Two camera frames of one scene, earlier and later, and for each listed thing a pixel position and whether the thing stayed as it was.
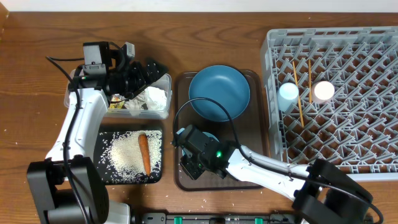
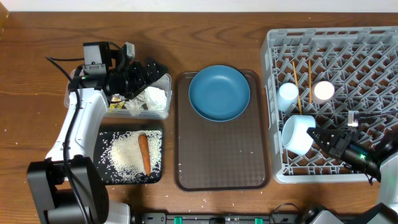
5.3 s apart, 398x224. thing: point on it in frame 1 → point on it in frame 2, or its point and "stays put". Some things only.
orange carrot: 142,138 stays put
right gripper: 186,163 → 339,144
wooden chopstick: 310,79 stays put
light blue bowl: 188,154 → 295,135
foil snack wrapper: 117,101 stays put
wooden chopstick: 297,94 stays put
